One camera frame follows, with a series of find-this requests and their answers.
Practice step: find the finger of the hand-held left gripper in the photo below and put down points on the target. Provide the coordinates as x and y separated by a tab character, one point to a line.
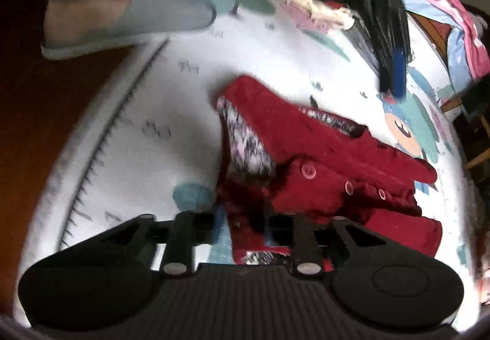
398	72

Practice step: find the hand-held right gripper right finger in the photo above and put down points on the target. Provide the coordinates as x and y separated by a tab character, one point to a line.
308	244

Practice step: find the wooden furniture frame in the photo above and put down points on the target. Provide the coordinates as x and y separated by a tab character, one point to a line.
476	121

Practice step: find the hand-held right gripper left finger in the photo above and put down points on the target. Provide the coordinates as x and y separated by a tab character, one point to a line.
183	236

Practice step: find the pink and blue printed cloth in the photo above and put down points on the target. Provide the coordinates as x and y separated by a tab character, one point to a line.
455	14

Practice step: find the grey slipper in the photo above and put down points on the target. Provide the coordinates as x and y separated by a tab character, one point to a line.
153	24

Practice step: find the printed play mat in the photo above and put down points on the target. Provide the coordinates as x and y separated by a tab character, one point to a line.
160	102

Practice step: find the red jacket with floral lining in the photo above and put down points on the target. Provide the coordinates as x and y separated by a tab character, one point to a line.
325	156

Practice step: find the pink garment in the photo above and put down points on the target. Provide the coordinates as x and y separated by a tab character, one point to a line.
302	20

